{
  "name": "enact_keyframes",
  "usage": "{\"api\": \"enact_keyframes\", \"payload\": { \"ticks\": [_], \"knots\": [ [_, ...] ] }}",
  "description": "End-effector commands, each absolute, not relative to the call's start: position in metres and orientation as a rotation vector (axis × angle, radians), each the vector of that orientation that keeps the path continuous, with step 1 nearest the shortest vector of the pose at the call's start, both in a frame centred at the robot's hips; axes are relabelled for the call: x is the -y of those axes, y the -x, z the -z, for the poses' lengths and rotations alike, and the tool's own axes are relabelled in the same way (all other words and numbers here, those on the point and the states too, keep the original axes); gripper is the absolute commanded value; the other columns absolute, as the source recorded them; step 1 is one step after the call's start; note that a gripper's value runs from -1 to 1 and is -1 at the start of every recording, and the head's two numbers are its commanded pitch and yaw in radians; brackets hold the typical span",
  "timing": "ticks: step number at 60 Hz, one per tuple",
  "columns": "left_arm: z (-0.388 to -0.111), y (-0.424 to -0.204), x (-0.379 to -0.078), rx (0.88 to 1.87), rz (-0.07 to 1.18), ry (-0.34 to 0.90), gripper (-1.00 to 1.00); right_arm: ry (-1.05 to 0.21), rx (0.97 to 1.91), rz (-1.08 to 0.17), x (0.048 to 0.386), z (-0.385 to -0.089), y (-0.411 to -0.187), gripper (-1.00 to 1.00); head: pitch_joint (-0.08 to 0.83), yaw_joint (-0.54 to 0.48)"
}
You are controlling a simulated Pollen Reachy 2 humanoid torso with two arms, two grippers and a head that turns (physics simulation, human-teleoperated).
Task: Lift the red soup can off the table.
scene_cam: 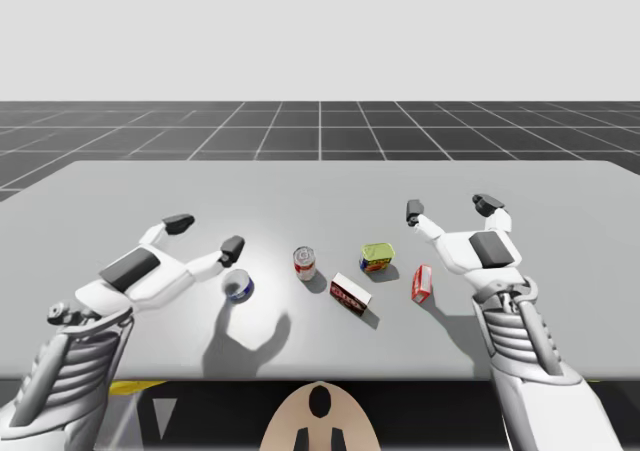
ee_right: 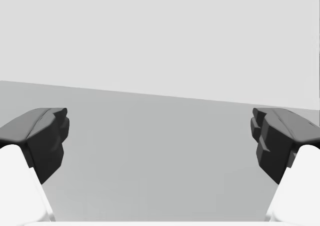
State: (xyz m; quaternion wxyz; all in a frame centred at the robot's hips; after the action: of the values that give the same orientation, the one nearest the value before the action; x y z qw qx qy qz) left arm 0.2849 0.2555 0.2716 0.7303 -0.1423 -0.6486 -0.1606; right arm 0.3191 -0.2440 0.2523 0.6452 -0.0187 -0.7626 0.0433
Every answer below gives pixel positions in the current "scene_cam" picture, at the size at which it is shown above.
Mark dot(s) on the red and white carton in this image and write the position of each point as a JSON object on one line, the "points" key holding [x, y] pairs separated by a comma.
{"points": [[350, 296]]}

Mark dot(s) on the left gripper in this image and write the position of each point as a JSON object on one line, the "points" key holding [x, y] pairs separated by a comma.
{"points": [[150, 281]]}

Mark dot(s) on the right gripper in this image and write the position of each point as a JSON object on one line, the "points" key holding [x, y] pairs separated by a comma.
{"points": [[457, 251]]}

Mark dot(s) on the red and white can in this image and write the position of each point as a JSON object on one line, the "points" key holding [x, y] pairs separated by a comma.
{"points": [[305, 266]]}

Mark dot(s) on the green and blue rectangular can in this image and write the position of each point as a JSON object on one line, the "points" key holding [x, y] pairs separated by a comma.
{"points": [[376, 258]]}

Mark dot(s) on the blue flat can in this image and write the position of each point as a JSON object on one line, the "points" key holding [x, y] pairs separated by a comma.
{"points": [[239, 287]]}

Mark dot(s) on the tan robot part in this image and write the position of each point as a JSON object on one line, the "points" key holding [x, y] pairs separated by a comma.
{"points": [[320, 431]]}

